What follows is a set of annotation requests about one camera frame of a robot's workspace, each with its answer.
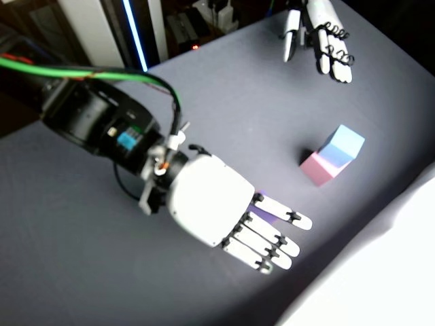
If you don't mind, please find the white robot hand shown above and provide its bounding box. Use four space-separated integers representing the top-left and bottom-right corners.
166 144 313 275
280 0 356 84

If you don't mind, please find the small purple foam cube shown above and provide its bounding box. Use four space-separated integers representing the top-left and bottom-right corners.
249 188 283 225

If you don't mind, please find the small blue foam cube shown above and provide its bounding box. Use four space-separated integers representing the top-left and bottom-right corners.
317 124 366 170

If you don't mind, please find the pink cube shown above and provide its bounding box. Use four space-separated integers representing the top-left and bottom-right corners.
298 151 351 187

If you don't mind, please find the white plastic box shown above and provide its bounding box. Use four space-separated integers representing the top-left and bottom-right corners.
192 0 239 34

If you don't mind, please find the black box with red light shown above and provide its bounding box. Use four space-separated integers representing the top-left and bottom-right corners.
165 12 205 54

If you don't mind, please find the blue light strip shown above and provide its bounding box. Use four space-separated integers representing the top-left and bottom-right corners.
122 0 150 73

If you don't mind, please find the white glossy panel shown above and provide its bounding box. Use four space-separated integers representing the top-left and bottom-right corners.
274 166 435 326

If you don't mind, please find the green cable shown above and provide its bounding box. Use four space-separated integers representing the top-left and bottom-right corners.
0 56 186 137

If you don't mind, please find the white cabinet post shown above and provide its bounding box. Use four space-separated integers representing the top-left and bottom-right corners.
57 0 169 73

